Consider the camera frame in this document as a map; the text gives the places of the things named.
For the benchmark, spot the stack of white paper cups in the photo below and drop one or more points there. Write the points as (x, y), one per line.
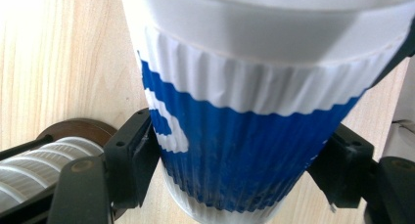
(36, 165)

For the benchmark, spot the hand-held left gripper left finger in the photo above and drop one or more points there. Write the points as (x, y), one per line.
(130, 158)

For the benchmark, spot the dark brown cup holder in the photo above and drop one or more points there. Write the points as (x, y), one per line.
(81, 126)

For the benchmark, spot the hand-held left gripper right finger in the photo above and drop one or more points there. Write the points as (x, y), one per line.
(345, 165)

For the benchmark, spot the blue and white paper cup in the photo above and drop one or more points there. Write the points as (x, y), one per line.
(254, 136)

